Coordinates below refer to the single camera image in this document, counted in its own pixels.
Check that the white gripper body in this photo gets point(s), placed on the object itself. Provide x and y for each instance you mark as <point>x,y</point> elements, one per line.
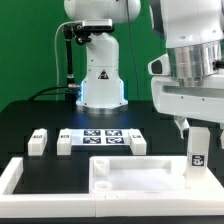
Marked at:
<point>203,103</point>

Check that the white desk tabletop tray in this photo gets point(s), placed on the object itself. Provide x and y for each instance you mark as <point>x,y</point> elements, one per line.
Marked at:
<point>146,174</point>

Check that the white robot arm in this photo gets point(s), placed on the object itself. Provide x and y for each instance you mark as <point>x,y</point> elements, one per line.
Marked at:
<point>187,80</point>

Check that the white U-shaped fence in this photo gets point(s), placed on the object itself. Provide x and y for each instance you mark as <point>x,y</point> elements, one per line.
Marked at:
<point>89,204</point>

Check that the white marker base plate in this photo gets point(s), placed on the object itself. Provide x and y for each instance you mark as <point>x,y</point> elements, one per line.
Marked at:
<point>100,137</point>

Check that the silver camera on mount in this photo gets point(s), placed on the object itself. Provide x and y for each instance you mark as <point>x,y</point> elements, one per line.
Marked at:
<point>95,25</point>

